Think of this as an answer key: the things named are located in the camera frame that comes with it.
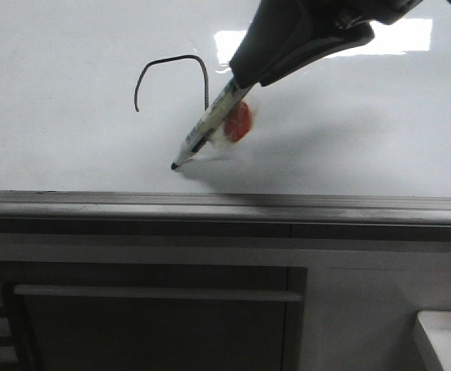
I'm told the dark cabinet with handle bar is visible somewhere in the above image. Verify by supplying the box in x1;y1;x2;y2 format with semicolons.
0;262;306;370

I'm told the white marker with red sticker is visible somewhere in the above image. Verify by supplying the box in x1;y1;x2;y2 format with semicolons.
171;78;253;170

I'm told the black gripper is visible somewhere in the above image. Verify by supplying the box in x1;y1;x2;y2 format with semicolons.
229;0;422;88

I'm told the white whiteboard with aluminium frame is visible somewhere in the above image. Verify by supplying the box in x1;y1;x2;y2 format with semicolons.
0;1;451;225

